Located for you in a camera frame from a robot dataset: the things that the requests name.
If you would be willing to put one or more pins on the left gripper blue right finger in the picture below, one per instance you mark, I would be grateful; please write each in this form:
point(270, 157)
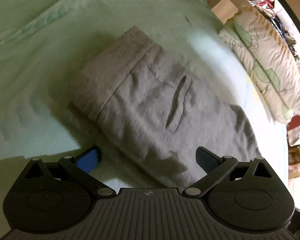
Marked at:
point(216, 168)

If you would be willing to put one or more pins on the cluttered clothes shelf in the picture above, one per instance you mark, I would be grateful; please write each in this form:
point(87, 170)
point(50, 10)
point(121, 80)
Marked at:
point(277, 12)

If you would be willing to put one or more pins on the floral pastel bed sheet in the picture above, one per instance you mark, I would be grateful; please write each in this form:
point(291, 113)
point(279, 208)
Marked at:
point(44, 42)

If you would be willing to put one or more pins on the upper floral white pillow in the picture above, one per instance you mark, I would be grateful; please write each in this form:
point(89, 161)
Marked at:
point(267, 60)

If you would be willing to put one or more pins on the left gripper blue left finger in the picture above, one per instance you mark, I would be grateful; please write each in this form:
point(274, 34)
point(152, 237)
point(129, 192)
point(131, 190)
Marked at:
point(75, 171)

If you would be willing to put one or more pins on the grey knit pants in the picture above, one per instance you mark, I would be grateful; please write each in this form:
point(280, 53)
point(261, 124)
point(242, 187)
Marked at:
point(156, 113)

